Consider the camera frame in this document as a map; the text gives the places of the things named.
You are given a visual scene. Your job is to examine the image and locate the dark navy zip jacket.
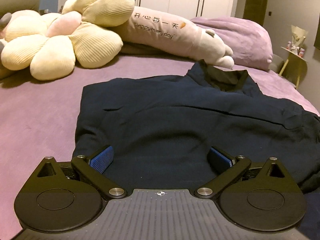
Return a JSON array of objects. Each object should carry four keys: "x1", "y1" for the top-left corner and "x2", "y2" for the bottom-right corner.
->
[{"x1": 72, "y1": 59, "x2": 320, "y2": 240}]

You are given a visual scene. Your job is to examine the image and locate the purple bed sheet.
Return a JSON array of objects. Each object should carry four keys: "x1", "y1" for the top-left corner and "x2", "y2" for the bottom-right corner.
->
[{"x1": 0, "y1": 53, "x2": 320, "y2": 240}]

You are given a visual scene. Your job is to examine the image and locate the white waste bin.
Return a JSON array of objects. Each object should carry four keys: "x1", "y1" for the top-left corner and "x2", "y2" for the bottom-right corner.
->
[{"x1": 269, "y1": 54, "x2": 284, "y2": 74}]

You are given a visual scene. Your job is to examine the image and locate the yellow side table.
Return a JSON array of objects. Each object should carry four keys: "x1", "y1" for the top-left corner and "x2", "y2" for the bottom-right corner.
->
[{"x1": 279, "y1": 47, "x2": 308, "y2": 90}]

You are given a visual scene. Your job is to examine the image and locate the purple pillow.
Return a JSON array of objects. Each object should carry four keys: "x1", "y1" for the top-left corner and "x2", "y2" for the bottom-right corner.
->
[{"x1": 191, "y1": 16, "x2": 273, "y2": 71}]

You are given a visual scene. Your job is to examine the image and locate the cream flower plush cushion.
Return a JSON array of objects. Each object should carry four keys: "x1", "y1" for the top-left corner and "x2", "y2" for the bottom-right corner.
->
[{"x1": 1, "y1": 0, "x2": 135, "y2": 81}]

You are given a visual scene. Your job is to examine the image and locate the long pink rabbit plush pillow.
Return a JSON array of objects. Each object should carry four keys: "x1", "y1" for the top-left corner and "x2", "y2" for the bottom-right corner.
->
[{"x1": 111, "y1": 7, "x2": 234, "y2": 69}]

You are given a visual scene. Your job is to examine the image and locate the paper wrapped flower bouquet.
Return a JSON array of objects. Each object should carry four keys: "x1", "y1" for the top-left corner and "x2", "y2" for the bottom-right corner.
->
[{"x1": 287, "y1": 25, "x2": 309, "y2": 55}]

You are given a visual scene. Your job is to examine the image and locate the pink plush toy grey feet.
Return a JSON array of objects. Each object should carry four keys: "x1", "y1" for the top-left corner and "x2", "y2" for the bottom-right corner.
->
[{"x1": 1, "y1": 12, "x2": 12, "y2": 51}]

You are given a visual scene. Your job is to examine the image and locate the grey bed headboard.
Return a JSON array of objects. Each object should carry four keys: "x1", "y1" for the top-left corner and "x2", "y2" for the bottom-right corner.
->
[{"x1": 0, "y1": 0, "x2": 40, "y2": 17}]

